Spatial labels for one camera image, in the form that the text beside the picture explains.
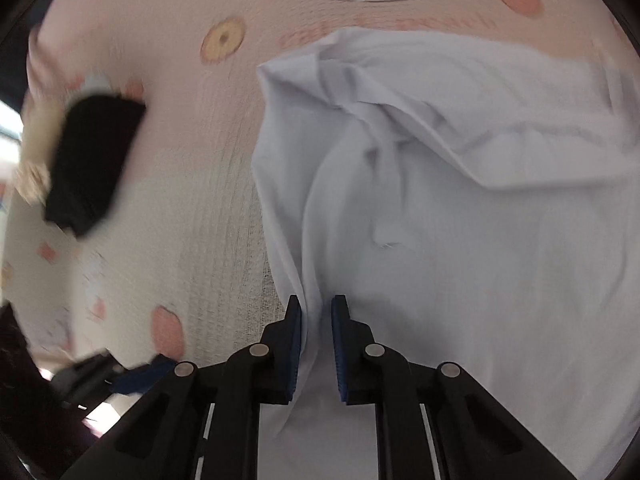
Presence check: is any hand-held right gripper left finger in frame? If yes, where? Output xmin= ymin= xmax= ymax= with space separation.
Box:
xmin=60 ymin=295 xmax=302 ymax=480

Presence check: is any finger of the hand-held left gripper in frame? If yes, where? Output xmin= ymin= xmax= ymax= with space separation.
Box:
xmin=107 ymin=353 xmax=179 ymax=396
xmin=51 ymin=350 xmax=126 ymax=408

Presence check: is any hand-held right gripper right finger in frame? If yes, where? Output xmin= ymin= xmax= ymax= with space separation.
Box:
xmin=331 ymin=295 xmax=576 ymax=480

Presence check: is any white shirt with navy trim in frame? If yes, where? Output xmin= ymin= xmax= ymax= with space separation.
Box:
xmin=251 ymin=27 xmax=640 ymax=480

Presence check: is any cream folded garment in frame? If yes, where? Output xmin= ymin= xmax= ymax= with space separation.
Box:
xmin=12 ymin=110 xmax=53 ymax=206

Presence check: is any black folded garment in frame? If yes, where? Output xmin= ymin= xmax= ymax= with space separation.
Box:
xmin=44 ymin=92 xmax=147 ymax=239

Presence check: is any pink and cream printed blanket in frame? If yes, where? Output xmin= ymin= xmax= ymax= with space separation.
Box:
xmin=0 ymin=0 xmax=640 ymax=411

